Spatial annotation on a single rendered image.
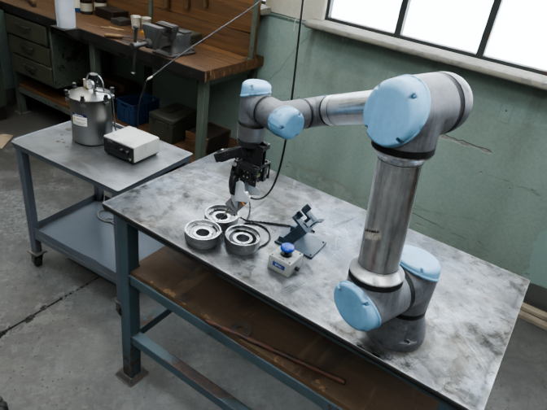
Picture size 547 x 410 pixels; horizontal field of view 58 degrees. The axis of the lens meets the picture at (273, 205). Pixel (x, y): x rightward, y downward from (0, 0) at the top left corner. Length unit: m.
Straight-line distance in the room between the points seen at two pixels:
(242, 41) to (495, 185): 1.66
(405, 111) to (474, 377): 0.68
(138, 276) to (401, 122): 1.14
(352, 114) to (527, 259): 1.97
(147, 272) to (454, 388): 1.03
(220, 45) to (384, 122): 2.45
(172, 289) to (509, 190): 1.83
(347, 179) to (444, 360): 1.97
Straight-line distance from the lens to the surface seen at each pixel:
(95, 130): 2.26
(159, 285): 1.70
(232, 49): 3.21
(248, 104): 1.24
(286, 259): 1.36
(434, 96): 0.89
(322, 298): 1.33
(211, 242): 1.42
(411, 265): 1.13
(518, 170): 2.78
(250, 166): 1.31
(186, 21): 3.43
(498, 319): 1.48
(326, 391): 1.46
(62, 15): 3.47
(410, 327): 1.24
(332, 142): 3.08
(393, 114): 0.87
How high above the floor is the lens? 1.66
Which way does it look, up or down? 31 degrees down
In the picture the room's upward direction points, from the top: 8 degrees clockwise
